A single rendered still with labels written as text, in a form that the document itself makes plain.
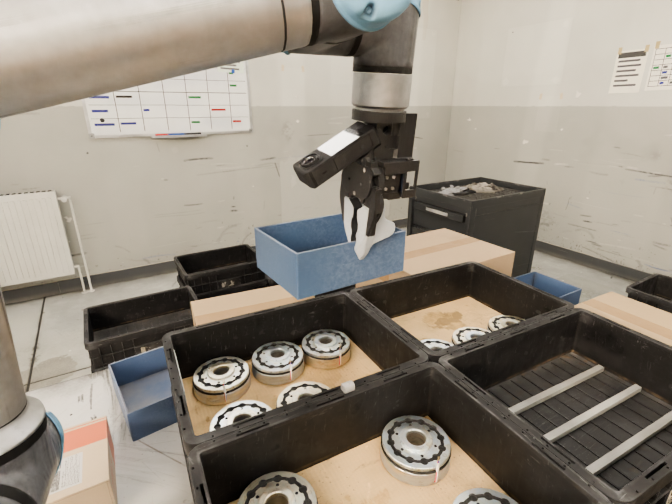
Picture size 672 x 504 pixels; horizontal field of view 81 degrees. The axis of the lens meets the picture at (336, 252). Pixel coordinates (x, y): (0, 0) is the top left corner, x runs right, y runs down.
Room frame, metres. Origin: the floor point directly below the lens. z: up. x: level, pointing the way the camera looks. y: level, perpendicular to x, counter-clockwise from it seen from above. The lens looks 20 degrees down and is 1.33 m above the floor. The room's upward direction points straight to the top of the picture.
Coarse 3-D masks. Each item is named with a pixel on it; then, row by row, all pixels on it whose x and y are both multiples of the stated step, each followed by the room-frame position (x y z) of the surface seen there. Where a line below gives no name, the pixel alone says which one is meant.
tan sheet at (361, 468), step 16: (368, 448) 0.47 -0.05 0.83; (320, 464) 0.44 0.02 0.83; (336, 464) 0.44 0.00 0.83; (352, 464) 0.44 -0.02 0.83; (368, 464) 0.44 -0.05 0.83; (464, 464) 0.44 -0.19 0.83; (320, 480) 0.41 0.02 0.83; (336, 480) 0.41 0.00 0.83; (352, 480) 0.41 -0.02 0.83; (368, 480) 0.41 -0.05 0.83; (384, 480) 0.41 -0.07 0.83; (448, 480) 0.41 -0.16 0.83; (464, 480) 0.41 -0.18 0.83; (480, 480) 0.41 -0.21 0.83; (320, 496) 0.39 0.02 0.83; (336, 496) 0.39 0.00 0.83; (352, 496) 0.39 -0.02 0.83; (368, 496) 0.39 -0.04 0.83; (384, 496) 0.39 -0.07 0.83; (400, 496) 0.39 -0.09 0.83; (416, 496) 0.39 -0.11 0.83; (432, 496) 0.39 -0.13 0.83; (448, 496) 0.39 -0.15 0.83
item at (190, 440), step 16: (288, 304) 0.76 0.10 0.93; (304, 304) 0.76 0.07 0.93; (224, 320) 0.69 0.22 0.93; (240, 320) 0.70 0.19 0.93; (384, 320) 0.69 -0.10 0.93; (176, 336) 0.64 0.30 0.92; (400, 336) 0.63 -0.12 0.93; (416, 352) 0.58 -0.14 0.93; (176, 368) 0.54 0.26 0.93; (400, 368) 0.54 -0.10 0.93; (176, 384) 0.50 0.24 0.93; (176, 400) 0.46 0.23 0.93; (304, 400) 0.46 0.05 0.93; (256, 416) 0.43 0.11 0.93; (272, 416) 0.43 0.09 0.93; (192, 432) 0.40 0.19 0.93; (208, 432) 0.40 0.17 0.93; (224, 432) 0.40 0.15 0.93; (192, 448) 0.38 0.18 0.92
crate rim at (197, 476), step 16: (416, 368) 0.54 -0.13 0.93; (432, 368) 0.54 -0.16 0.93; (368, 384) 0.50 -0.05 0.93; (384, 384) 0.50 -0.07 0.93; (464, 384) 0.50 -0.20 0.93; (320, 400) 0.46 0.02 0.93; (336, 400) 0.46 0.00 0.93; (480, 400) 0.46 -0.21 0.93; (288, 416) 0.43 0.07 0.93; (304, 416) 0.44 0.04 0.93; (496, 416) 0.43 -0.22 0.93; (240, 432) 0.40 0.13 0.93; (256, 432) 0.40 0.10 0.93; (512, 432) 0.40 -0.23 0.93; (208, 448) 0.38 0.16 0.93; (528, 448) 0.38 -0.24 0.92; (544, 448) 0.38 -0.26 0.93; (192, 464) 0.35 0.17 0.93; (560, 464) 0.35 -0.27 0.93; (192, 480) 0.33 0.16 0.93; (576, 480) 0.33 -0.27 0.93; (208, 496) 0.31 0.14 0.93; (592, 496) 0.31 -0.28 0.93
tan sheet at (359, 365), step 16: (352, 352) 0.72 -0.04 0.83; (304, 368) 0.67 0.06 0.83; (336, 368) 0.67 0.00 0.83; (352, 368) 0.67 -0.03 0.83; (368, 368) 0.67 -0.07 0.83; (192, 384) 0.62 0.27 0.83; (256, 384) 0.62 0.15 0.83; (288, 384) 0.62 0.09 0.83; (336, 384) 0.62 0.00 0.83; (192, 400) 0.58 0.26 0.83; (240, 400) 0.58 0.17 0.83; (256, 400) 0.58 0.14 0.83; (272, 400) 0.58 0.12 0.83; (192, 416) 0.54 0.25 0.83; (208, 416) 0.54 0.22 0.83
